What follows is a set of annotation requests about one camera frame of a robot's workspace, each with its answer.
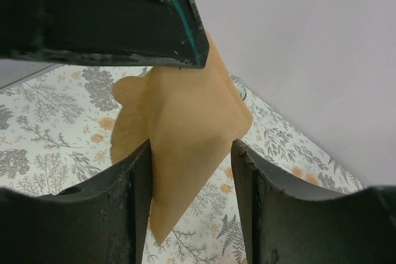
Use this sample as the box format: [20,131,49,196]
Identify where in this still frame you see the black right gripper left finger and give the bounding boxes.
[1,142,152,263]

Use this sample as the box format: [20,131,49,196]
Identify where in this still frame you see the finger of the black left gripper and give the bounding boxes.
[1,0,210,69]

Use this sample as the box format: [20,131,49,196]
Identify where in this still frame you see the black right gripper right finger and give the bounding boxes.
[231,140,395,264]

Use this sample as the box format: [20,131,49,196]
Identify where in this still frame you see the brown paper coffee filter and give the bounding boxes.
[110,42,253,243]

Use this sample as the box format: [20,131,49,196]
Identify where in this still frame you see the floral patterned table mat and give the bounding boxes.
[1,66,362,263]

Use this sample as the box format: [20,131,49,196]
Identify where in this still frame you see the grey ribbed glass carafe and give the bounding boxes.
[231,75,247,101]

